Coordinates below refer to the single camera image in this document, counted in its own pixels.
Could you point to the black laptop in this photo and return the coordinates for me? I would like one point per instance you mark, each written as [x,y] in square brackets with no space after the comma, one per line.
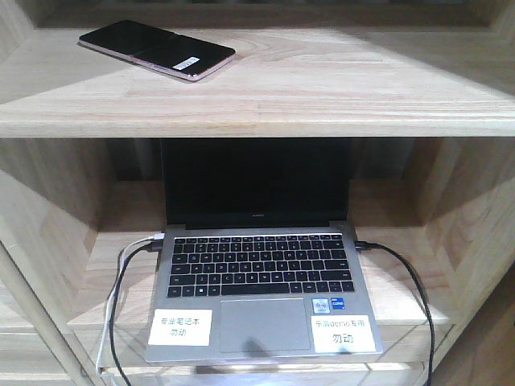
[257,231]

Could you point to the low wooden shelf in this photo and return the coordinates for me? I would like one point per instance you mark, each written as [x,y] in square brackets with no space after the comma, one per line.
[440,74]

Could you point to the white right laptop label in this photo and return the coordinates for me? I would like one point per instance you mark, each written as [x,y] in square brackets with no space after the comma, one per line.
[333,334]

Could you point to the black smartphone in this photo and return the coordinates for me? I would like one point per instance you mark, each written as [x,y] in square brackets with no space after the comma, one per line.
[159,50]

